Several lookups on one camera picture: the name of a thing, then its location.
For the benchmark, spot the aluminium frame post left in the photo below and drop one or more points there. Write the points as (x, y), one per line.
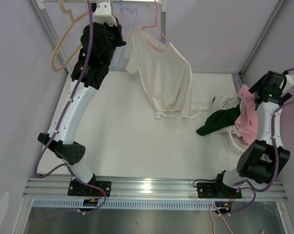
(40, 11)

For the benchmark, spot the aluminium frame post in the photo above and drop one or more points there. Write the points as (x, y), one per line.
(281, 4)
(40, 11)

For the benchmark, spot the metal clothes rack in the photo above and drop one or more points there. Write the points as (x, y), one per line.
(160, 22)

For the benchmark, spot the beige wooden hanger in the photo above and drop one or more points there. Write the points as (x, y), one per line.
(68, 32)

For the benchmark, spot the green and white t shirt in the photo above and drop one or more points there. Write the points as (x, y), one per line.
(224, 112)

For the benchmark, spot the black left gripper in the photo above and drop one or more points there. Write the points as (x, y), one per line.
(117, 30)

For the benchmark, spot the aluminium mounting rail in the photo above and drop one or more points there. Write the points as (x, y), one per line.
(138, 193)

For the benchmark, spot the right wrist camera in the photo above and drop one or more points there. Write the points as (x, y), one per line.
(288, 82)

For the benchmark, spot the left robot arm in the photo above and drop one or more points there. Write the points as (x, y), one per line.
(99, 42)

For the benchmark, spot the white perforated basket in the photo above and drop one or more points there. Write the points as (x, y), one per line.
(235, 143)

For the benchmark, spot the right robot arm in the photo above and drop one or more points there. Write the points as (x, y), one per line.
(263, 160)

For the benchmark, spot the pink t shirt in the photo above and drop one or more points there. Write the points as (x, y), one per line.
(247, 122)

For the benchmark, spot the aluminium frame post right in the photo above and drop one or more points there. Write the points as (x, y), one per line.
(281, 4)

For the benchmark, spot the blue hanger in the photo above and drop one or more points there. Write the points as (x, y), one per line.
(127, 18)

